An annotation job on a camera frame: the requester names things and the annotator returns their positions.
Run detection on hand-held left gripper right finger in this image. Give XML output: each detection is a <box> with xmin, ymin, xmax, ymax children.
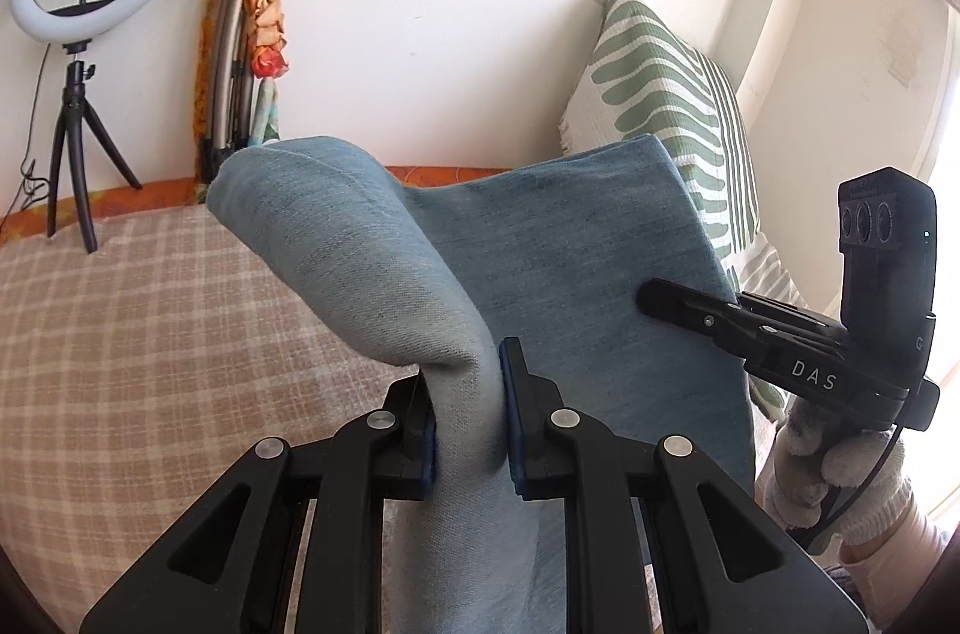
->
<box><xmin>499</xmin><ymin>337</ymin><xmax>872</xmax><ymax>634</ymax></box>

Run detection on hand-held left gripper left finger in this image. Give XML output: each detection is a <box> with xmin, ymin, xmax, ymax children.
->
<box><xmin>79</xmin><ymin>375</ymin><xmax>440</xmax><ymax>634</ymax></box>

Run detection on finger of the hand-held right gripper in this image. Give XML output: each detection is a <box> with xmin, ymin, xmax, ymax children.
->
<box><xmin>737</xmin><ymin>292</ymin><xmax>845</xmax><ymax>346</ymax></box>
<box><xmin>635</xmin><ymin>277</ymin><xmax>752</xmax><ymax>351</ymax></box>

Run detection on blue denim pants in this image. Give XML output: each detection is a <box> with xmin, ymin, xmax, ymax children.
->
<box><xmin>206</xmin><ymin>134</ymin><xmax>755</xmax><ymax>634</ymax></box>

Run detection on person's right forearm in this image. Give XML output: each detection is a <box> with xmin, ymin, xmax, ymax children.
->
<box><xmin>835</xmin><ymin>490</ymin><xmax>947</xmax><ymax>567</ymax></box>

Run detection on person's right hand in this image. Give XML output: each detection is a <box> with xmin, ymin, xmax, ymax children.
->
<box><xmin>756</xmin><ymin>392</ymin><xmax>914</xmax><ymax>542</ymax></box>

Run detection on green leaf pattern pillow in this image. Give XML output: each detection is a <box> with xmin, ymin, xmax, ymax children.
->
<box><xmin>558</xmin><ymin>0</ymin><xmax>812</xmax><ymax>411</ymax></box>

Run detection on beige plaid blanket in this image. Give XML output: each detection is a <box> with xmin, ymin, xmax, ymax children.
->
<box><xmin>0</xmin><ymin>203</ymin><xmax>422</xmax><ymax>634</ymax></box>

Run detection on orange floral cloth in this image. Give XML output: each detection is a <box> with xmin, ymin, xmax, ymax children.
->
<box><xmin>244</xmin><ymin>0</ymin><xmax>293</xmax><ymax>146</ymax></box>

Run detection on black tripod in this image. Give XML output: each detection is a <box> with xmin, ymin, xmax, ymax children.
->
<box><xmin>46</xmin><ymin>41</ymin><xmax>144</xmax><ymax>255</ymax></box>

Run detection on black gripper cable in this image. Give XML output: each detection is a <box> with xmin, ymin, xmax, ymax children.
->
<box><xmin>805</xmin><ymin>422</ymin><xmax>907</xmax><ymax>557</ymax></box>

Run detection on folded metal chair frame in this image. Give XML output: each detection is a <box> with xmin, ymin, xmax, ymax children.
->
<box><xmin>193</xmin><ymin>0</ymin><xmax>262</xmax><ymax>205</ymax></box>

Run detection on thin black light cable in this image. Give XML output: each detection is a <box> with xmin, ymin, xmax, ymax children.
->
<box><xmin>13</xmin><ymin>45</ymin><xmax>52</xmax><ymax>209</ymax></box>

